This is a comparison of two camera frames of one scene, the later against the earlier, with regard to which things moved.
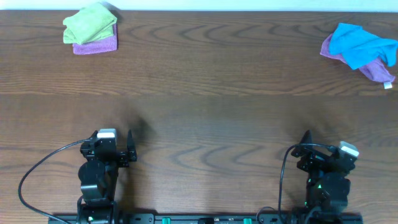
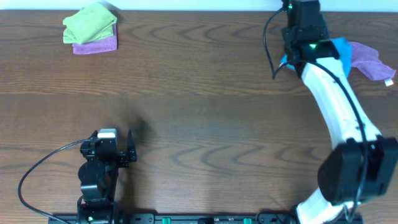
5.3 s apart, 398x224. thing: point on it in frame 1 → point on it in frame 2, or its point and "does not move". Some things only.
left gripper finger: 130,142 does not move
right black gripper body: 313,158 → 323,25
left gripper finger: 94,135 does not move
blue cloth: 359,46 → 344,50
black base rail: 295,218 does not move
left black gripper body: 123,158 does not move
